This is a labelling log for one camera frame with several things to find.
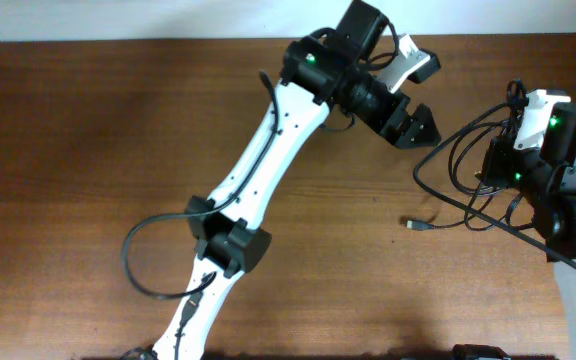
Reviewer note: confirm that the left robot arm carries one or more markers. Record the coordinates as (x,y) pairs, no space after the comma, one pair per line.
(331,67)

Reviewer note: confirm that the dark object bottom edge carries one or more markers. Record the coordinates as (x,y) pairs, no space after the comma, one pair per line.
(478,352)

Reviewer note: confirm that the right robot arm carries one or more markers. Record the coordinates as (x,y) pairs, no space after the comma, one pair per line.
(551,192)

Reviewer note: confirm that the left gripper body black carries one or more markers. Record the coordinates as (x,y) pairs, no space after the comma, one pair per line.
(375,108)

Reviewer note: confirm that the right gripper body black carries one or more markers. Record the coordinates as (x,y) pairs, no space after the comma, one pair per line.
(511,169)

